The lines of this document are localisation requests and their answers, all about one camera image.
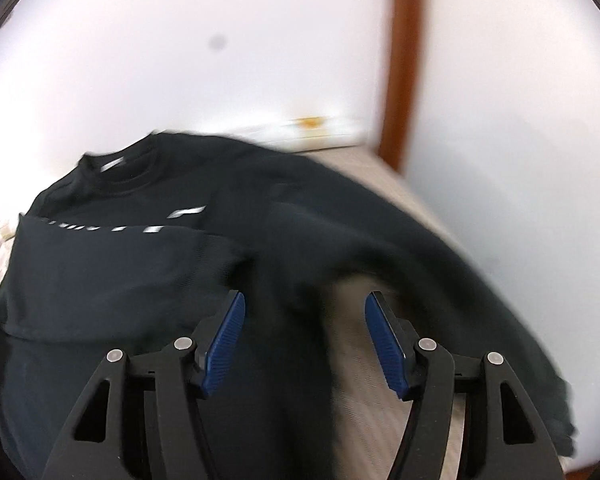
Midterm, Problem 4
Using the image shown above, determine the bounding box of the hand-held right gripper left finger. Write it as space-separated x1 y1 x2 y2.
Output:
40 290 247 480

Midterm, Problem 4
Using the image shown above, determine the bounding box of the brown wooden door frame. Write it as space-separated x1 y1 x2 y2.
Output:
375 0 427 177

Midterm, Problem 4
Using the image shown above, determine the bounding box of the black sweatshirt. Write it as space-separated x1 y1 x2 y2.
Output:
0 127 581 480

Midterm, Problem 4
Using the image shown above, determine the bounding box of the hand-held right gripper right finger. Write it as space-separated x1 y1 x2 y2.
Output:
364 290 566 480

